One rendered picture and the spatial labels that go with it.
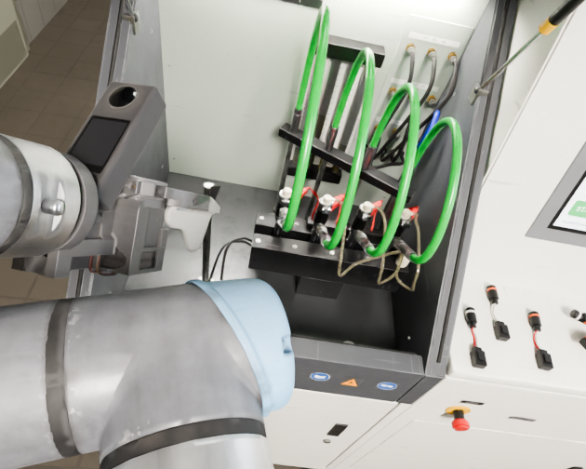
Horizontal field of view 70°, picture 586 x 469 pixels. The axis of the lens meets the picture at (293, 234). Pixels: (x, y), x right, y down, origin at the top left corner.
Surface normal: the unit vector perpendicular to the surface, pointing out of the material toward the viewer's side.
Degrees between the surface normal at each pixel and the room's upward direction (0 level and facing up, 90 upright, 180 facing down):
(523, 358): 0
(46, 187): 77
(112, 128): 20
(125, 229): 45
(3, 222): 88
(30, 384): 26
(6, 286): 0
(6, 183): 67
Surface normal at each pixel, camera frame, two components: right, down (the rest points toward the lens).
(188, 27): -0.07, 0.76
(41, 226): 0.96, 0.18
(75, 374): 0.25, -0.21
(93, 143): -0.11, -0.47
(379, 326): 0.18, -0.63
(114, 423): -0.60, -0.36
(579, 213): -0.03, 0.59
